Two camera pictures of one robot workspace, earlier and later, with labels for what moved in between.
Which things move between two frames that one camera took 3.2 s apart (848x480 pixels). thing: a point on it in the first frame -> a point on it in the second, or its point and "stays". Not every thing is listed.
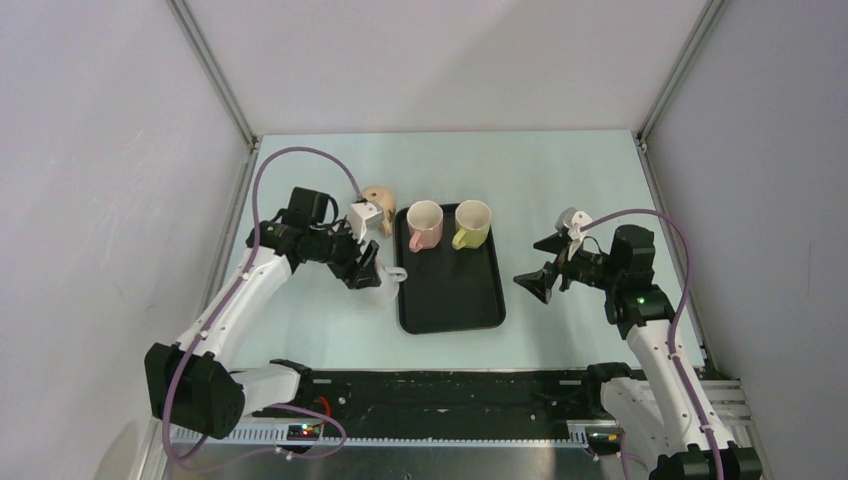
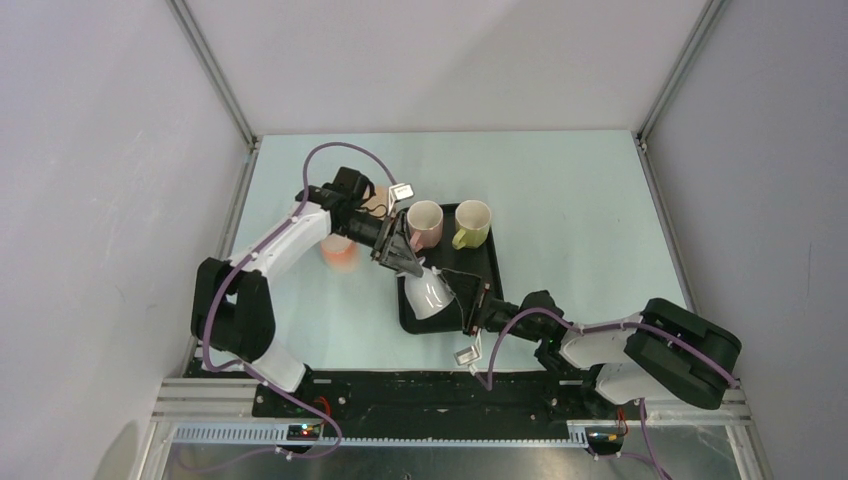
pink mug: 425,224 stays
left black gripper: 353,273 -> 392,237
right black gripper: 540,281 -> 466,288
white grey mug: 379,302 -> 429,294
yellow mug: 472,220 stays
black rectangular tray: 448,289 stays
